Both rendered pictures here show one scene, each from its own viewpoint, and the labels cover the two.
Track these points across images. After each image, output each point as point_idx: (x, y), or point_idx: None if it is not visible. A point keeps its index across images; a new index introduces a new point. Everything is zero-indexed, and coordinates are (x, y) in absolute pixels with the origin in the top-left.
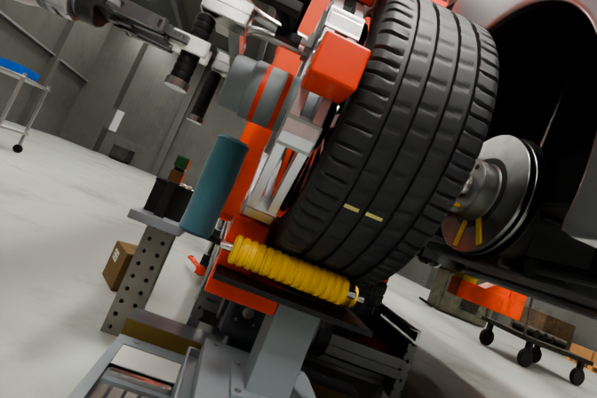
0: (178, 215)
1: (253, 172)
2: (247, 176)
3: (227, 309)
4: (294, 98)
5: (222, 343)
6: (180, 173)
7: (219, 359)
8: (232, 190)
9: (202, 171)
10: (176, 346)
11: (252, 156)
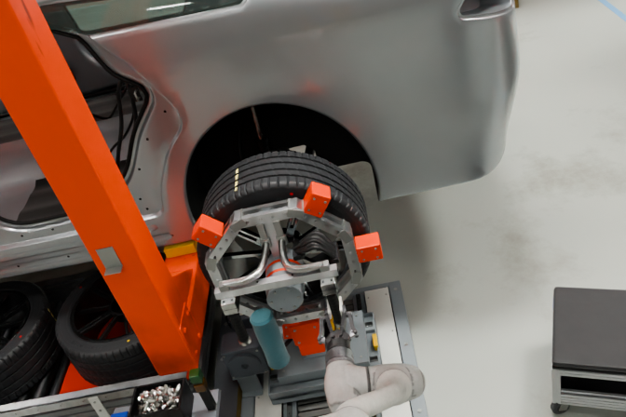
0: (191, 397)
1: (186, 320)
2: (187, 327)
3: (264, 362)
4: (354, 267)
5: (241, 382)
6: (204, 378)
7: (302, 365)
8: (192, 343)
9: (274, 342)
10: (238, 416)
11: (180, 316)
